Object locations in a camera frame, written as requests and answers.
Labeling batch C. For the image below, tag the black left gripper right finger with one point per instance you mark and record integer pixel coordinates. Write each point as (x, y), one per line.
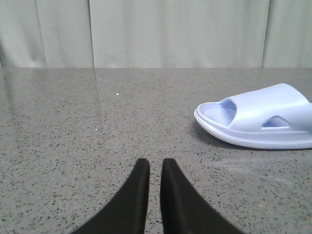
(183, 210)

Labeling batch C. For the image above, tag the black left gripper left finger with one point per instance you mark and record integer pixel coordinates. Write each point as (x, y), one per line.
(126, 211)

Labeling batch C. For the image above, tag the pale green curtain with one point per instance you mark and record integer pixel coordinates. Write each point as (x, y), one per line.
(156, 33)

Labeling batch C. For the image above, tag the light blue slipper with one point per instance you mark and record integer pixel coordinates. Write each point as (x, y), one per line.
(276, 117)

